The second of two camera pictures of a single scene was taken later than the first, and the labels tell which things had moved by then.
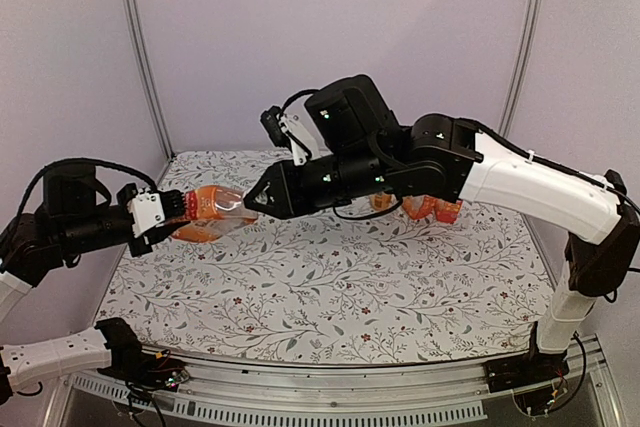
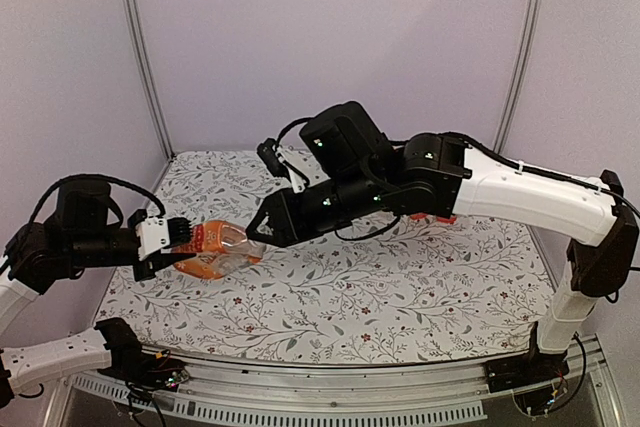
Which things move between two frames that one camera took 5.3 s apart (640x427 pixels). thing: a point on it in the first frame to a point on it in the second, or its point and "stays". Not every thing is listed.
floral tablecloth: (332, 288) stays
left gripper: (161, 233) to (157, 262)
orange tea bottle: (212, 211) to (219, 246)
